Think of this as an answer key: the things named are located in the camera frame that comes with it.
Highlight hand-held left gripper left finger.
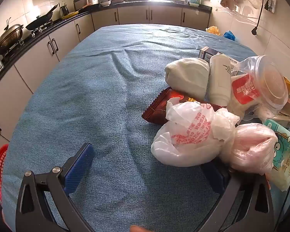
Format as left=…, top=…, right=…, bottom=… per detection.
left=16, top=142, right=95, bottom=232

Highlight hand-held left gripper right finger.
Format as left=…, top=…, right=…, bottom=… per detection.
left=192, top=161, right=275, bottom=232

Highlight red plastic basket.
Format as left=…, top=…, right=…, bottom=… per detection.
left=0, top=144, right=10, bottom=203

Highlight red white paper cup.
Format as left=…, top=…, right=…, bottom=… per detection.
left=231, top=74, right=260, bottom=112

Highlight white knitted cloth roll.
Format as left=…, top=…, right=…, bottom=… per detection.
left=164, top=57, right=210, bottom=101

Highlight blue patterned medicine box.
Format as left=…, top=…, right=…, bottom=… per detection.
left=199, top=46, right=224, bottom=60

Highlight person's left hand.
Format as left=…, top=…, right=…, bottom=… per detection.
left=130, top=225, right=151, bottom=232

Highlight pink plastic bag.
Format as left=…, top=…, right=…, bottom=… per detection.
left=220, top=123, right=278, bottom=176

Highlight white red-printed plastic bag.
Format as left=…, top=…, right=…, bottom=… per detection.
left=151, top=99, right=240, bottom=167

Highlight blue tablecloth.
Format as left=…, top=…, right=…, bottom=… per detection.
left=1, top=24, right=290, bottom=232

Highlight cartoon tissue packet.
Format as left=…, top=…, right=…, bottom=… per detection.
left=263, top=119, right=290, bottom=192

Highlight white barcode box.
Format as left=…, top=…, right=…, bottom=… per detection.
left=267, top=115, right=290, bottom=128

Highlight dark red snack packet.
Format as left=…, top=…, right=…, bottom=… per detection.
left=142, top=87, right=228, bottom=125

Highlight white plastic bottle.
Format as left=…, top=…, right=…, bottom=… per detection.
left=208, top=54, right=232, bottom=105

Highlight beige cardboard box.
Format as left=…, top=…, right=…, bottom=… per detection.
left=279, top=96, right=290, bottom=117

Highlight clear plastic lidded bowl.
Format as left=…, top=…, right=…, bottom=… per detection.
left=246, top=55, right=289, bottom=109

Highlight grey kitchen cabinets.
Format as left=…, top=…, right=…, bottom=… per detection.
left=0, top=5, right=212, bottom=150

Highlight gas stove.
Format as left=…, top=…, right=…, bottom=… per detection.
left=30, top=22, right=54, bottom=37

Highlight black kitchen countertop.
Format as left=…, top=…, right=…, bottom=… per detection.
left=0, top=1, right=212, bottom=95

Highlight yellow plastic bag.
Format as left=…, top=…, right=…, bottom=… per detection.
left=205, top=26, right=221, bottom=35

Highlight lidded steel wok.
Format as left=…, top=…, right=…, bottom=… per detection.
left=0, top=18, right=24, bottom=54

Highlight yellow frying pan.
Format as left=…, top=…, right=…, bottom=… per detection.
left=61, top=3, right=91, bottom=20

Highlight black frying pan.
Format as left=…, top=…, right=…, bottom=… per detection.
left=26, top=4, right=58, bottom=31

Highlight steel kettle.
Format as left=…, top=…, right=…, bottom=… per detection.
left=59, top=2, right=70, bottom=17

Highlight steel rice cooker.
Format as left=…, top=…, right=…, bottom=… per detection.
left=74, top=0, right=99, bottom=11

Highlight black plug cable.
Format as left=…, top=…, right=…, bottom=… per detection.
left=251, top=0, right=264, bottom=36

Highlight wall socket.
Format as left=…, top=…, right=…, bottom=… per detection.
left=264, top=0, right=277, bottom=13

